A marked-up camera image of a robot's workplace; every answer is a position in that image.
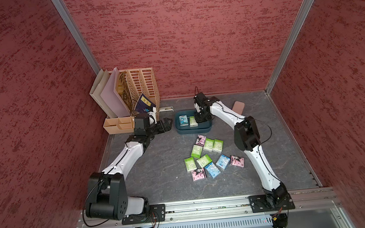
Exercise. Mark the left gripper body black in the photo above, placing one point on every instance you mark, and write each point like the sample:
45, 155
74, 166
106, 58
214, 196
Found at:
156, 128

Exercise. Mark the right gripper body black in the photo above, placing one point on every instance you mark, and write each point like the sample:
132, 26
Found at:
202, 116

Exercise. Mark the green tissue pack top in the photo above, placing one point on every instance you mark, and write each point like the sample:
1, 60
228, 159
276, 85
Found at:
192, 121

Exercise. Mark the green tissue pack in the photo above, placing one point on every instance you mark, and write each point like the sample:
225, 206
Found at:
209, 144
196, 151
190, 164
218, 146
204, 161
192, 121

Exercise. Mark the blue tissue pack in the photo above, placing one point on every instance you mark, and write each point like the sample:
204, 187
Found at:
184, 121
223, 162
212, 170

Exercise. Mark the teal storage box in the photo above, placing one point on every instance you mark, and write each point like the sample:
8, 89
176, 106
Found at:
200, 129

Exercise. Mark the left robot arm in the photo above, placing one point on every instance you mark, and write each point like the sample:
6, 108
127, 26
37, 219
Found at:
107, 197

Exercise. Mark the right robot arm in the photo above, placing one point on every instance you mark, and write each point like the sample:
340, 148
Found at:
246, 139

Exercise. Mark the white stapler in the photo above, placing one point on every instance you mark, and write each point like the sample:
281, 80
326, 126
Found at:
166, 109

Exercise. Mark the pink tissue pack top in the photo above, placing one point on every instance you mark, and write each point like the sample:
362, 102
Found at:
200, 140

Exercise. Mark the pink tissue pack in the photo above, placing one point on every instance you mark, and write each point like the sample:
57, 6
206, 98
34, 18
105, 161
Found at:
237, 161
200, 140
199, 174

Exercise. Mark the navy blue book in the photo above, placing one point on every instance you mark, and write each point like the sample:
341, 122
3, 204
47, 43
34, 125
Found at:
142, 103

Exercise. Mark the pink case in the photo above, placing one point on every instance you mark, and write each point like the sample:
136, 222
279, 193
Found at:
238, 107

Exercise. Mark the pink folder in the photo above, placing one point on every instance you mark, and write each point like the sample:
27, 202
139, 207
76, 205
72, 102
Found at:
110, 96

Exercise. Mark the gold patterned book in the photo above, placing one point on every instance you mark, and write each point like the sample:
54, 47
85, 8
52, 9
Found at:
123, 91

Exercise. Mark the beige file organizer rack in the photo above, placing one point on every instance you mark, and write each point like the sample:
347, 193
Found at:
140, 80

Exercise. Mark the blue tissue pack bottom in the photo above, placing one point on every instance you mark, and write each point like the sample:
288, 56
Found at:
212, 170

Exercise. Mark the pink tissue pack right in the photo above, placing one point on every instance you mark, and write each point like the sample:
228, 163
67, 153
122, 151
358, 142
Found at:
237, 161

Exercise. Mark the pink tissue pack bottom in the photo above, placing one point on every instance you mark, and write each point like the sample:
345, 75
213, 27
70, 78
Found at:
199, 174

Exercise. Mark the left corner aluminium profile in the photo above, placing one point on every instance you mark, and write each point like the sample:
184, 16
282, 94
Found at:
75, 32

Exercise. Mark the corner aluminium profile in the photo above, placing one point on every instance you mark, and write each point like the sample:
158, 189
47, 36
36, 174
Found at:
294, 33
75, 32

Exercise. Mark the right corner aluminium profile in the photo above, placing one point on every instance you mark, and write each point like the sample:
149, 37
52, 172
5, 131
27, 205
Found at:
294, 33

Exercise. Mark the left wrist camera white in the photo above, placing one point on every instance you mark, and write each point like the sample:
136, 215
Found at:
151, 111

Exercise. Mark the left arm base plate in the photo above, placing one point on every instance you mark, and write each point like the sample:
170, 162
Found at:
155, 212

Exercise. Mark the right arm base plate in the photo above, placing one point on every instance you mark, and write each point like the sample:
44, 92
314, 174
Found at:
260, 202

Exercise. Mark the aluminium front rail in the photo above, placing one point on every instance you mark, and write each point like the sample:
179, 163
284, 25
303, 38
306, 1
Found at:
238, 206

